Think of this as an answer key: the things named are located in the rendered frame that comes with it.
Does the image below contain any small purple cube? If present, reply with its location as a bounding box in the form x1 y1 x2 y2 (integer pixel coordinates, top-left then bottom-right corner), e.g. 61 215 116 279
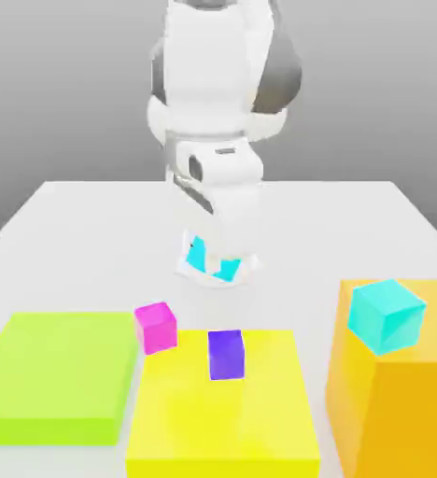
206 329 247 382

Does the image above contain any large orange box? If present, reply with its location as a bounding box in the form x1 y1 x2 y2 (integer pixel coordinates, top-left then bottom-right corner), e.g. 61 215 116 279
324 277 437 478

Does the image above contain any small cyan cube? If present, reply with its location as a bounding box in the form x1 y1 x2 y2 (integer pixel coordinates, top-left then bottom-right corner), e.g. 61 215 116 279
346 277 428 357

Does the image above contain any large yellow box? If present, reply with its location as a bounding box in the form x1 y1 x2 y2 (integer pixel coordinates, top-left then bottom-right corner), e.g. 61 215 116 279
124 329 322 478

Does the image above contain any large lime green box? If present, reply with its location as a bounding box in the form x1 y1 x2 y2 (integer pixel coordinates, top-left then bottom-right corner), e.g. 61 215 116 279
0 311 142 447

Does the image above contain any small magenta cube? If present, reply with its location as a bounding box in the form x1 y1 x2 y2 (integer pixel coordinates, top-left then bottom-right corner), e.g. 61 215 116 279
133 301 179 357

